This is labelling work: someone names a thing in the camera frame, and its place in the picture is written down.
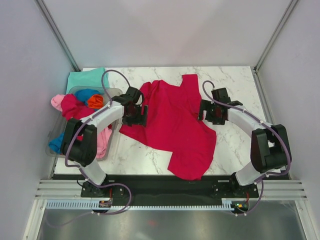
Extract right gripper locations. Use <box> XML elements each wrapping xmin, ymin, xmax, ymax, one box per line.
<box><xmin>196</xmin><ymin>99</ymin><xmax>226</xmax><ymax>126</ymax></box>

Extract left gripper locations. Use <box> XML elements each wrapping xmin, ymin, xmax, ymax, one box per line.
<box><xmin>121</xmin><ymin>104</ymin><xmax>148</xmax><ymax>128</ymax></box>

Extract crimson t shirt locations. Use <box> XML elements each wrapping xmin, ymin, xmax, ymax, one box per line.
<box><xmin>119</xmin><ymin>74</ymin><xmax>217</xmax><ymax>181</ymax></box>
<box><xmin>60</xmin><ymin>94</ymin><xmax>97</xmax><ymax>121</ymax></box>

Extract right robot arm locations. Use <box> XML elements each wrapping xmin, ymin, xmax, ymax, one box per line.
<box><xmin>198</xmin><ymin>88</ymin><xmax>292</xmax><ymax>197</ymax></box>

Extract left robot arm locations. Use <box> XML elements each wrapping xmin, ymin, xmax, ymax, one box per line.
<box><xmin>60</xmin><ymin>86</ymin><xmax>148</xmax><ymax>197</ymax></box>

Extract light pink t shirt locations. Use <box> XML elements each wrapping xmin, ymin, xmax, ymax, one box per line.
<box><xmin>50</xmin><ymin>93</ymin><xmax>113</xmax><ymax>160</ymax></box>

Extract orange t shirt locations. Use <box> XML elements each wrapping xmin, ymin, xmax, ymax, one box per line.
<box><xmin>86</xmin><ymin>94</ymin><xmax>105</xmax><ymax>110</ymax></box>

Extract clear plastic bin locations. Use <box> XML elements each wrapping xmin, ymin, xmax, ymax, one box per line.
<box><xmin>46</xmin><ymin>86</ymin><xmax>122</xmax><ymax>161</ymax></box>

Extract teal folded t shirt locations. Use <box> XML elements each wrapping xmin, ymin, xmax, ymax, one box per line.
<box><xmin>66</xmin><ymin>67</ymin><xmax>105</xmax><ymax>94</ymax></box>

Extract blue t shirt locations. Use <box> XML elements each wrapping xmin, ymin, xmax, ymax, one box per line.
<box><xmin>48</xmin><ymin>89</ymin><xmax>101</xmax><ymax>155</ymax></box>

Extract aluminium frame rail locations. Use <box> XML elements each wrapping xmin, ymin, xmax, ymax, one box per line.
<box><xmin>252</xmin><ymin>67</ymin><xmax>292</xmax><ymax>180</ymax></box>

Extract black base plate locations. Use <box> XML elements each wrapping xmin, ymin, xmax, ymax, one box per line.
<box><xmin>80</xmin><ymin>175</ymin><xmax>259</xmax><ymax>206</ymax></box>

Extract white cable duct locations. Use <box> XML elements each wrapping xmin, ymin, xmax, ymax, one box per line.
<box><xmin>46</xmin><ymin>199</ymin><xmax>236</xmax><ymax>211</ymax></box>

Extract right aluminium frame post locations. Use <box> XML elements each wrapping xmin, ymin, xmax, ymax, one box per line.
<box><xmin>252</xmin><ymin>0</ymin><xmax>300</xmax><ymax>75</ymax></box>

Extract aluminium frame post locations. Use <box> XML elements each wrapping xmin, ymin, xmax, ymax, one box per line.
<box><xmin>252</xmin><ymin>0</ymin><xmax>300</xmax><ymax>75</ymax></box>
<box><xmin>34</xmin><ymin>0</ymin><xmax>81</xmax><ymax>72</ymax></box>

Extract left aluminium frame post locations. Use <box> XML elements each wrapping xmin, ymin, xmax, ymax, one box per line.
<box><xmin>34</xmin><ymin>0</ymin><xmax>81</xmax><ymax>72</ymax></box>

